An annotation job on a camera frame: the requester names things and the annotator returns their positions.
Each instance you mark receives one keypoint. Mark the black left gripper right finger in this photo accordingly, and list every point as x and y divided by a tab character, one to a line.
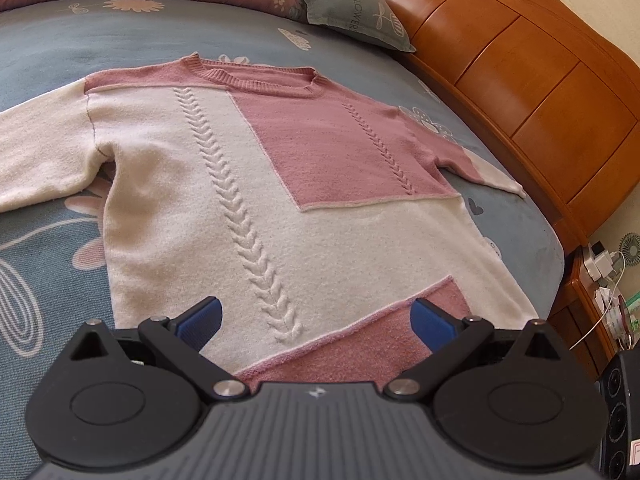
460	344

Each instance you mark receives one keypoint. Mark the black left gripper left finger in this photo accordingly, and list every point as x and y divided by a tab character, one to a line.
157	361

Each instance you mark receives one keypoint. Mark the pink and white knit sweater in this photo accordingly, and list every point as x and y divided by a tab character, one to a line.
312	212

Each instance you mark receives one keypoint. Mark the wooden nightstand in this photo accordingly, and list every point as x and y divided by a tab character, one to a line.
574	312

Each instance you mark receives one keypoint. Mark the white power strip with chargers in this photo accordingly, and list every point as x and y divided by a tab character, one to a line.
619	315

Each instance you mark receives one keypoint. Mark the small white desk fan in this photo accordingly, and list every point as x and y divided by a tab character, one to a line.
630	248

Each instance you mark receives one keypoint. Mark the orange wooden headboard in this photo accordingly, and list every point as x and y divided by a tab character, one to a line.
557	103

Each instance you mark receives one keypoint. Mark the grey-green flower pillow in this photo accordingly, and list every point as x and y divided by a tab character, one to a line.
370	21

